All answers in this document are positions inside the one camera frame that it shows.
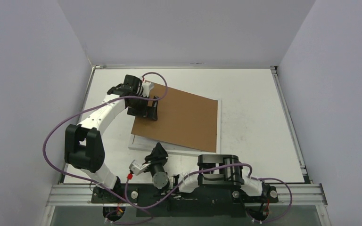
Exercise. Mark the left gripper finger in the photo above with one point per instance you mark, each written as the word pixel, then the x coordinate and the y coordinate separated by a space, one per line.
pixel 155 101
pixel 152 113

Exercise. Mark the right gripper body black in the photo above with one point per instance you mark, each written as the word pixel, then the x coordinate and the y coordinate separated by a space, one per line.
pixel 156 159

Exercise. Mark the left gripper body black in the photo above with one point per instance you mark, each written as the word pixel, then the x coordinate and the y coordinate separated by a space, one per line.
pixel 140 108

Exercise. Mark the white picture frame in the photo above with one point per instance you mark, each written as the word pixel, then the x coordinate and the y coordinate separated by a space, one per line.
pixel 145 144

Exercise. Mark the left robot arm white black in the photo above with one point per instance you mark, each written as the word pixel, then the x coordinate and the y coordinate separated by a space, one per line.
pixel 84 148

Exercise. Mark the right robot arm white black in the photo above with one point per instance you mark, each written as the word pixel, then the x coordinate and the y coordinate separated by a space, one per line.
pixel 218 171

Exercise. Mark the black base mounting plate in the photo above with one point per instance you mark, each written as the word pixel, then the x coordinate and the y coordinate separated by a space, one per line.
pixel 202 202

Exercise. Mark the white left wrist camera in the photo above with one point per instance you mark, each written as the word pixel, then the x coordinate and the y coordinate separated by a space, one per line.
pixel 145 88

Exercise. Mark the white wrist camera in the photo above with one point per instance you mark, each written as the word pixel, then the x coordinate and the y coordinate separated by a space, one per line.
pixel 137 168
pixel 145 88

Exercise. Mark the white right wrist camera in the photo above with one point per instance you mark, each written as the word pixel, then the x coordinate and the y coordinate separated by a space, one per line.
pixel 137 168

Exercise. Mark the aluminium front rail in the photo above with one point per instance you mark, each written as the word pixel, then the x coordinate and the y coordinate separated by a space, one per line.
pixel 81 195

